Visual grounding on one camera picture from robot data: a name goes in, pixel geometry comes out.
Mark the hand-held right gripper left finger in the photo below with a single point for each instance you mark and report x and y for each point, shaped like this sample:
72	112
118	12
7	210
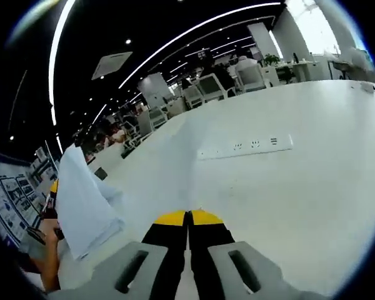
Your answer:
162	250

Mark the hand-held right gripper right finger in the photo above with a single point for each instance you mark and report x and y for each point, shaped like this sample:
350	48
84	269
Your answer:
212	250

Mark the person's left hand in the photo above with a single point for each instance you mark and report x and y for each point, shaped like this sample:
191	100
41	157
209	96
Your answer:
50	234

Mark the white table socket panel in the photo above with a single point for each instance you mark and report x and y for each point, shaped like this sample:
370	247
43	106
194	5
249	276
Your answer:
243	150

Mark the wide curved ceiling light strip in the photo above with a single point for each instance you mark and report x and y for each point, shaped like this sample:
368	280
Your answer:
52	81

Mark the ceiling air conditioner vent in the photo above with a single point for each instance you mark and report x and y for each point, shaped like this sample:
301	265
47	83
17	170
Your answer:
112	65

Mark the white office column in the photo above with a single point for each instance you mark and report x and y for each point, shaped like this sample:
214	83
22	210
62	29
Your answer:
261	40
154	90

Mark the group of white office chairs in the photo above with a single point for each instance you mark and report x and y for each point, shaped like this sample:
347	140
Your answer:
251	76

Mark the dark hanging display screen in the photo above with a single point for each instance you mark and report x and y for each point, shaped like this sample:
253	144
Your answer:
203	53

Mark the green potted plant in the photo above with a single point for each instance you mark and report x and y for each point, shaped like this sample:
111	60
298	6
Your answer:
272	60

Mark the thin curved ceiling light strip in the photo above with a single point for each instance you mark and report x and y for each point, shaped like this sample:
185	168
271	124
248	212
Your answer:
262	5

